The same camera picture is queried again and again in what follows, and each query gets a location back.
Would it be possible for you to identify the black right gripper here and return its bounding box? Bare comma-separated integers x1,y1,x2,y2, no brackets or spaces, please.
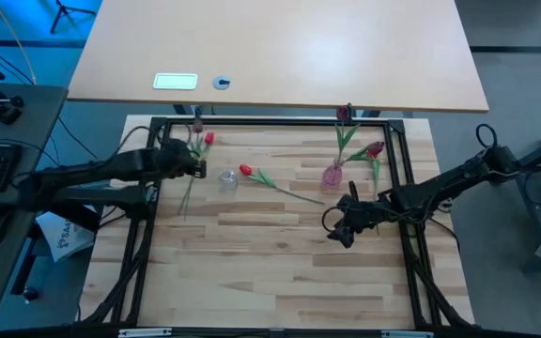
329,180,394,250

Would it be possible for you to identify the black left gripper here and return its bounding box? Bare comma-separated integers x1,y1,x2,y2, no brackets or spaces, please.
155,138,208,180

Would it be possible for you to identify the clear glass vase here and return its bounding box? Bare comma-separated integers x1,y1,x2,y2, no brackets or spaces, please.
217,168,240,195

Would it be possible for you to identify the pink glass vase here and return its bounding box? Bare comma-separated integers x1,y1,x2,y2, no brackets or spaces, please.
321,157,346,191

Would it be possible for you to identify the white printed bag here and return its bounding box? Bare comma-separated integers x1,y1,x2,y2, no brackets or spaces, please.
35,210,98,263

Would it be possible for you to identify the light wooden desk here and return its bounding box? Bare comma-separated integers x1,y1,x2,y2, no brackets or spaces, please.
66,0,490,114

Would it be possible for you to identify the grey side desk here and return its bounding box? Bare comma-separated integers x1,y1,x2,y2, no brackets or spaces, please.
0,83,69,323

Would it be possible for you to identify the black tripod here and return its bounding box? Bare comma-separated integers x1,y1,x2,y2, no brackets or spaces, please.
49,0,98,35

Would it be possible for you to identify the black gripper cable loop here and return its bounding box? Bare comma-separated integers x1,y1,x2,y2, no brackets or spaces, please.
321,205,346,235

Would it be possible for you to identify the black aluminium frame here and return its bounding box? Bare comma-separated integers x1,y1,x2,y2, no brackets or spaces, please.
80,115,476,330

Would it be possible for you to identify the silver metal bracket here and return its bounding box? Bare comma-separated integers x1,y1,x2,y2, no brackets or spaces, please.
380,330,435,338
117,327,174,338

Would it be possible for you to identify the beige cable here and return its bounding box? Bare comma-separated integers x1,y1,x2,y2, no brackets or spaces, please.
0,0,38,86

